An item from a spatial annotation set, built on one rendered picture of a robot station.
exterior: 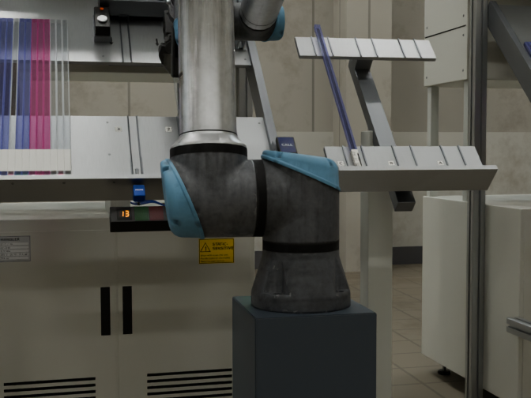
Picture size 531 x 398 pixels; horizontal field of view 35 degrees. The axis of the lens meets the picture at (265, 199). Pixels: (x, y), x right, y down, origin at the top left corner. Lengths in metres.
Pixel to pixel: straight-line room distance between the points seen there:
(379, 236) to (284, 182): 0.76
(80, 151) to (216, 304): 0.57
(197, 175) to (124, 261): 0.91
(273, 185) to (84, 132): 0.74
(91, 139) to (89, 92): 3.50
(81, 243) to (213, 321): 0.38
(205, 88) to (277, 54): 4.28
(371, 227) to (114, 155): 0.60
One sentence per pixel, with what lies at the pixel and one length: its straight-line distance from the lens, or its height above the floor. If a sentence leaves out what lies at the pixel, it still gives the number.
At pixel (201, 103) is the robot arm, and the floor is 0.85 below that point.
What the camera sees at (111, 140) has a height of 0.81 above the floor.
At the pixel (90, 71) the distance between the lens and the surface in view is 2.40.
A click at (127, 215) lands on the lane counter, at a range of 1.71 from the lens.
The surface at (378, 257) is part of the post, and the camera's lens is 1.94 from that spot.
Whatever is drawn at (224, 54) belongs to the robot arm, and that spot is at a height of 0.93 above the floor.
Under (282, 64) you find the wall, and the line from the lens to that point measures 5.50.
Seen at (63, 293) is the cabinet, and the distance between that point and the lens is 2.08.
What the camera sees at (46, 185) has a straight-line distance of 1.75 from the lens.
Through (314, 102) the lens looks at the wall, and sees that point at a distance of 5.54.
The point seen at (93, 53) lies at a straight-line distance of 2.04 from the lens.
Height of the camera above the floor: 0.79
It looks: 3 degrees down
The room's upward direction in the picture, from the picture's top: straight up
